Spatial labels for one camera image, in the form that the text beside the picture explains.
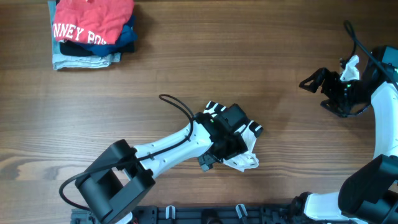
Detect right grey rail clip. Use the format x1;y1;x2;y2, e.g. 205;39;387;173
235;204;248;219

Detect left grey rail clip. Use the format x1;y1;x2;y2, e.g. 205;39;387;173
165;205;176;220

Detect left black cable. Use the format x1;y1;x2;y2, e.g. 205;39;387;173
58;94;196;212

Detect black folded garment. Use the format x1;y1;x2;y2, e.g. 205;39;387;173
60;41;135;57

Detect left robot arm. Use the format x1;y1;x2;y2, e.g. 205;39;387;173
75;101;263;223

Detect navy blue folded garment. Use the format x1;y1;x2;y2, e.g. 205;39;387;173
75;15;137;57

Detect light grey folded jeans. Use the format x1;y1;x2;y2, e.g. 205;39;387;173
48;1;122;70

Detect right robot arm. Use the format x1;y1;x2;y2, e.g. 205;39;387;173
287;45;397;223

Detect grey rail clip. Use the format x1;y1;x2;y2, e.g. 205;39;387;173
235;204;248;219
165;205;176;220

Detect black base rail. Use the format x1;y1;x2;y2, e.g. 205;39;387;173
70;203;308;224

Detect black cable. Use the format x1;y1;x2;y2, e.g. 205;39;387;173
58;94;196;212
343;20;398;93

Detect right black cable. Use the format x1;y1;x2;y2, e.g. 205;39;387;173
343;20;398;93

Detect red folded t-shirt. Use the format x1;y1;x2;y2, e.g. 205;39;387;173
52;0;134;45

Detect white underwear black striped waistband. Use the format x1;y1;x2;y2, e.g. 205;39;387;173
201;101;264;172

